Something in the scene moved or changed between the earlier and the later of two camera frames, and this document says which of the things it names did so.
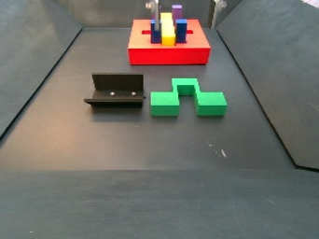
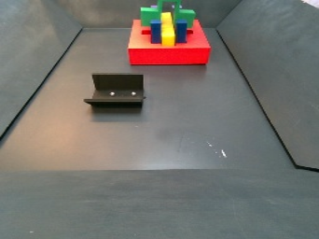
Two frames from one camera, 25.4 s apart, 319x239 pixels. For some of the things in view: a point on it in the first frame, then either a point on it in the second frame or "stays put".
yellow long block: (167, 30) stays put
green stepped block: (212, 103) → (152, 14)
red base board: (191, 53) stays put
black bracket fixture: (118, 90) stays put
